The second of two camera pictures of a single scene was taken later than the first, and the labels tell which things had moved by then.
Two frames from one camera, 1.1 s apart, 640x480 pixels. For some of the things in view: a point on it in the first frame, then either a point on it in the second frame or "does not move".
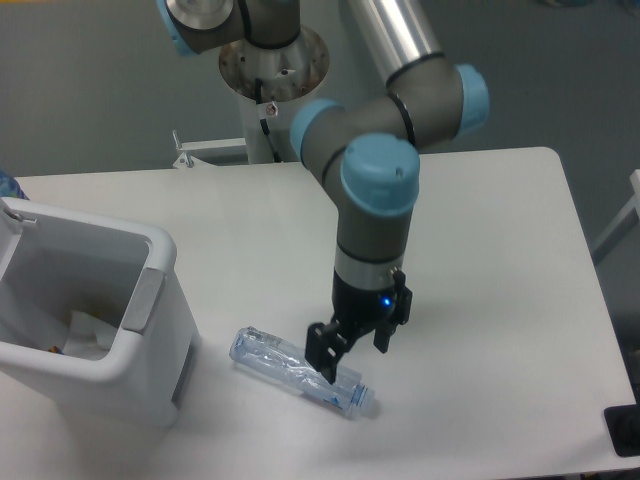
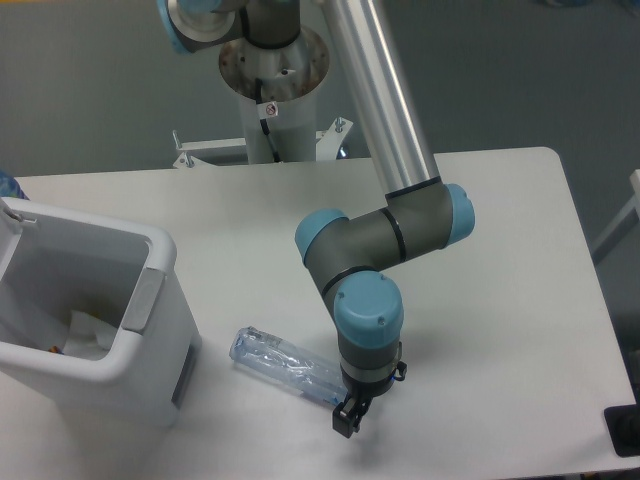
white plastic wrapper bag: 89,338 does not move
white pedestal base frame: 188,160 does not move
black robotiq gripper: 356,310 to 348,414
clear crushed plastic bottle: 288,364 does not move
